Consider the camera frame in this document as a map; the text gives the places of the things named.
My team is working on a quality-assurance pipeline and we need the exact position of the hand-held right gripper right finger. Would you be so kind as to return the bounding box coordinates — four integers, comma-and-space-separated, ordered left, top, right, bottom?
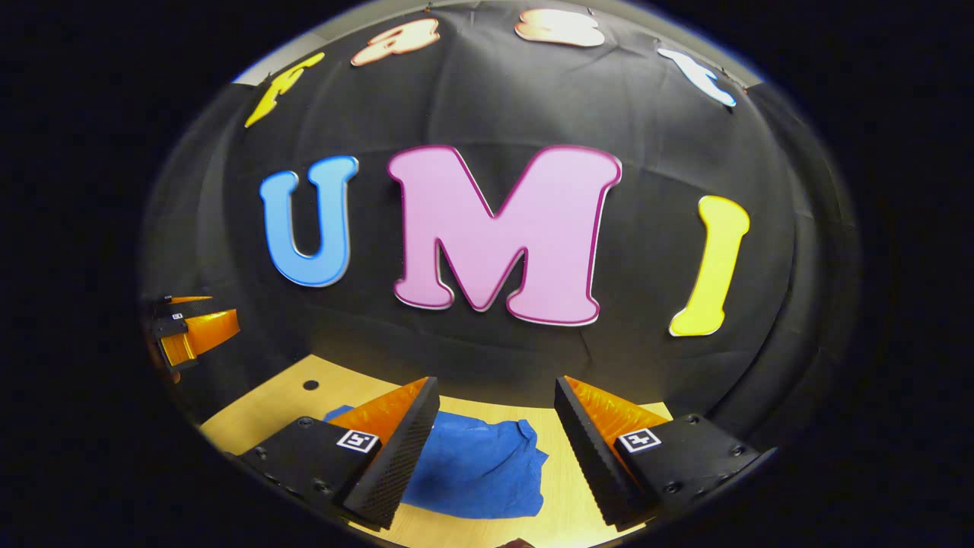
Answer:
553, 376, 762, 532

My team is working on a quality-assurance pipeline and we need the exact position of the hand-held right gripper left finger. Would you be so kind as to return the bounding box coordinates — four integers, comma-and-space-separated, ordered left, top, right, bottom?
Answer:
237, 376, 442, 531

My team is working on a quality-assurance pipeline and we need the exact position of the blue shirt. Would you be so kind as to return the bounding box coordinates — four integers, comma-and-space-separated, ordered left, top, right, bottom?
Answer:
323, 405, 550, 520

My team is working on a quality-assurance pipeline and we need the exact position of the black backdrop cloth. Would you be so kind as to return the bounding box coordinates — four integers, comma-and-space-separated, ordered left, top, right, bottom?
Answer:
139, 0, 861, 450

